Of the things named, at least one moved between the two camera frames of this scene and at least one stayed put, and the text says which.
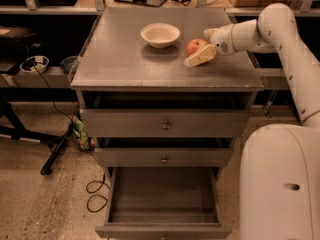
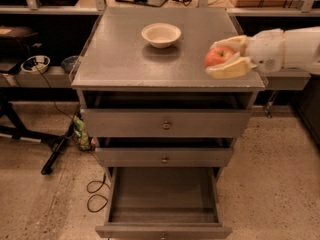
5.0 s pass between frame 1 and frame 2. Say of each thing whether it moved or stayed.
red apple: moved
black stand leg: stayed
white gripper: moved
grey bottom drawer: stayed
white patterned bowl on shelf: stayed
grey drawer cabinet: stayed
